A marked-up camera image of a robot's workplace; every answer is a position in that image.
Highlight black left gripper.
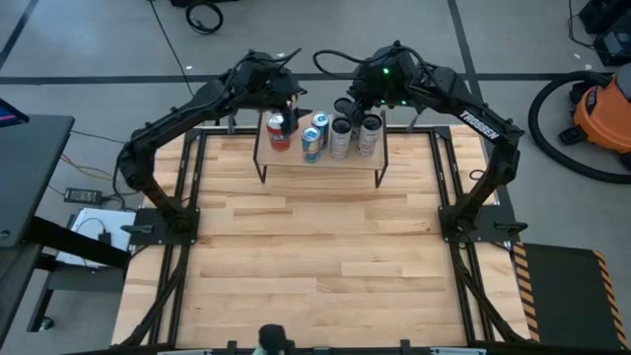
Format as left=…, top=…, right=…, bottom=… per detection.
left=255, top=63, right=315, bottom=138

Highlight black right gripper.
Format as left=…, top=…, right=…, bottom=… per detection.
left=347, top=46, right=421, bottom=128

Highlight blue silver Red Bull can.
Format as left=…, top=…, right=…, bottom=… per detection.
left=311, top=110, right=331, bottom=149
left=301, top=126, right=322, bottom=165

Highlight white Celsius Peach Vibe can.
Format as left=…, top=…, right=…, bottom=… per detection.
left=356, top=113, right=385, bottom=159

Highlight red Fanta strawberry can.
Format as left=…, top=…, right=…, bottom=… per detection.
left=265, top=111, right=292, bottom=153

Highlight black equipment box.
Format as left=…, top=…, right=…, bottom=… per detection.
left=170, top=0, right=241, bottom=7

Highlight orange shop vacuum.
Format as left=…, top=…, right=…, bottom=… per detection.
left=526, top=70, right=631, bottom=186
left=558, top=62, right=631, bottom=170

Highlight person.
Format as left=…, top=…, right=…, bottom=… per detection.
left=253, top=322, right=297, bottom=355

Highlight black power adapter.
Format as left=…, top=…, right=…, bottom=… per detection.
left=63, top=186, right=104, bottom=204

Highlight white box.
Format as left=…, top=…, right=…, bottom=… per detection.
left=55, top=206, right=138, bottom=270

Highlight black equipment case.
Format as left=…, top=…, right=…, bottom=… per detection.
left=577, top=0, right=631, bottom=68

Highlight black desk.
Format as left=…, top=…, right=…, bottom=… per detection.
left=0, top=113, right=130, bottom=346

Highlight black mat yellow stripes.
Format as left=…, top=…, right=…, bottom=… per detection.
left=512, top=241, right=631, bottom=352

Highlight dark screen device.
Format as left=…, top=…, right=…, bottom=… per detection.
left=0, top=97, right=30, bottom=129

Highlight wooden shelf black metal frame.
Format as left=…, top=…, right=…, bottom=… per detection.
left=252, top=105, right=390, bottom=189

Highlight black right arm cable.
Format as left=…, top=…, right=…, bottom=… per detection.
left=312, top=47, right=382, bottom=76

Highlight black aluminium table frame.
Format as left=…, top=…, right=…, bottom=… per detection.
left=110, top=115, right=531, bottom=355

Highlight long black cable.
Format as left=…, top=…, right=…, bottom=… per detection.
left=147, top=0, right=196, bottom=98

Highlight coiled black cable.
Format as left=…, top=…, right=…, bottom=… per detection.
left=184, top=0, right=225, bottom=36

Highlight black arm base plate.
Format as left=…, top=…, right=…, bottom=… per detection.
left=120, top=206, right=201, bottom=247
left=438, top=204, right=528, bottom=244

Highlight thin black floor cable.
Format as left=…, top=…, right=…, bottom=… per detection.
left=68, top=129, right=132, bottom=147

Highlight orange cable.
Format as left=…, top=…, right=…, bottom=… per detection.
left=58, top=152, right=119, bottom=183

